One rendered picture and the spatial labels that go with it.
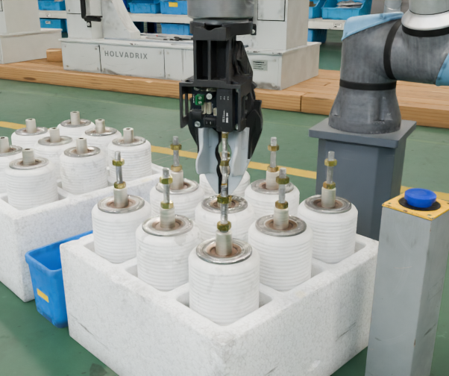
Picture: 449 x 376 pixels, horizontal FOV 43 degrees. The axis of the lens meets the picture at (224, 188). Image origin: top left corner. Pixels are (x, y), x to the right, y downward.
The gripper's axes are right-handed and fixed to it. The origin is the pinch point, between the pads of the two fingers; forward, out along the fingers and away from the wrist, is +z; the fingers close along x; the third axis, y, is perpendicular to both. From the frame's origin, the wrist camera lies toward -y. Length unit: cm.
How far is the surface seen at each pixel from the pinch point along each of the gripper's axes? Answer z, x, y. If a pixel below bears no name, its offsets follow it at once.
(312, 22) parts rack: 10, -38, -485
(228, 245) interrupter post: 8.4, 0.8, 1.2
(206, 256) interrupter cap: 9.4, -1.7, 2.8
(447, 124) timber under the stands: 32, 51, -184
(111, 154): 11, -37, -43
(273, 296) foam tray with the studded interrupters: 16.7, 6.5, -1.5
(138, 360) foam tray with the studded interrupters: 28.7, -12.8, 1.7
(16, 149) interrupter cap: 9, -54, -35
